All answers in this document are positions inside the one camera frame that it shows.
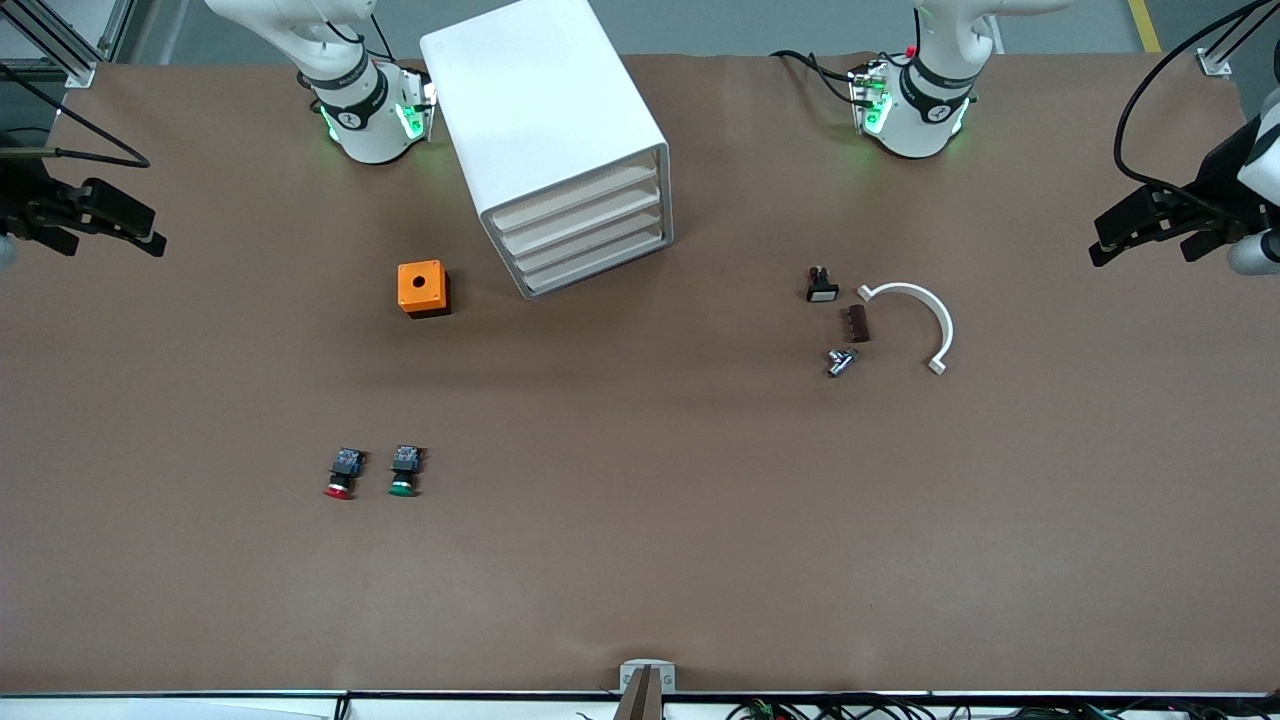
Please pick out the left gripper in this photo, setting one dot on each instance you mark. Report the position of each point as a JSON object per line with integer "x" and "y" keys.
{"x": 1212, "y": 196}

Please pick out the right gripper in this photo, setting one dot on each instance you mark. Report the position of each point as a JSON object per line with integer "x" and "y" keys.
{"x": 22, "y": 200}

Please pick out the red push button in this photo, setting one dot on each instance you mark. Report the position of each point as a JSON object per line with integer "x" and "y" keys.
{"x": 343, "y": 472}

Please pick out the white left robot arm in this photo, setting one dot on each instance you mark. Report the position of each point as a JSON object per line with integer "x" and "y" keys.
{"x": 915, "y": 110}

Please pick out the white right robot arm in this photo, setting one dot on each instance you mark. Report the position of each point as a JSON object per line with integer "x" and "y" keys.
{"x": 365, "y": 115}

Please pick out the green push button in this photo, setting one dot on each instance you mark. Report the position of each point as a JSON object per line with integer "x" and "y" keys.
{"x": 404, "y": 470}

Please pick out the orange box with hole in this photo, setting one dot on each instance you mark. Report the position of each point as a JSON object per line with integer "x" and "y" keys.
{"x": 420, "y": 285}

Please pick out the brown terminal block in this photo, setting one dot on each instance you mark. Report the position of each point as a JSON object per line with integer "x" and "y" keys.
{"x": 856, "y": 324}

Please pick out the silver metal fitting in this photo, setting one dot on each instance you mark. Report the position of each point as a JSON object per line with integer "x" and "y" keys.
{"x": 840, "y": 362}

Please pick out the brown table mat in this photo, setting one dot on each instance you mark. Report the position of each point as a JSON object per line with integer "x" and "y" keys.
{"x": 640, "y": 560}

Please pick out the aluminium frame profile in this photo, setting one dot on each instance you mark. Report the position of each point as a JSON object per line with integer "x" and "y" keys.
{"x": 45, "y": 38}
{"x": 1213, "y": 63}

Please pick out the white curved plastic bracket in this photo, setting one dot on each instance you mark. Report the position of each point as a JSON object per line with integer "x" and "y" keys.
{"x": 915, "y": 290}

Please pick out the black white rectangular switch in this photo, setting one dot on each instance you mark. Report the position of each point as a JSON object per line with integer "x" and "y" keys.
{"x": 822, "y": 288}

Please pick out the grey mount bracket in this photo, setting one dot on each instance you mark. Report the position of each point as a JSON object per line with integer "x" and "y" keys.
{"x": 630, "y": 672}

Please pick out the brown mount bar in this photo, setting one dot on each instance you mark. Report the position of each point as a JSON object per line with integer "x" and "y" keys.
{"x": 642, "y": 702}

